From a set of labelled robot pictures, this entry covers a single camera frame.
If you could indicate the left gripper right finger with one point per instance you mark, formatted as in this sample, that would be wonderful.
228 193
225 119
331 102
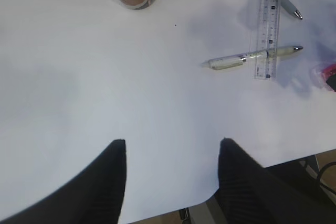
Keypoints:
285 193

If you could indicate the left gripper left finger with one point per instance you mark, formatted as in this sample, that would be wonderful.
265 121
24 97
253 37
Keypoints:
95 195

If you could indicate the cream grip pen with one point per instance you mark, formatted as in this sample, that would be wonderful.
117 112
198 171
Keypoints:
240 59

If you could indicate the clear plastic ruler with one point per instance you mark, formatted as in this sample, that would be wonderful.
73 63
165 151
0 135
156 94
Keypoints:
267 39

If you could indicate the pink pencil sharpener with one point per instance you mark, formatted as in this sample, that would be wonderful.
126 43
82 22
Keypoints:
318 73

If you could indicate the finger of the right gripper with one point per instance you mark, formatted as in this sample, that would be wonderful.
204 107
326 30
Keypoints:
330 80

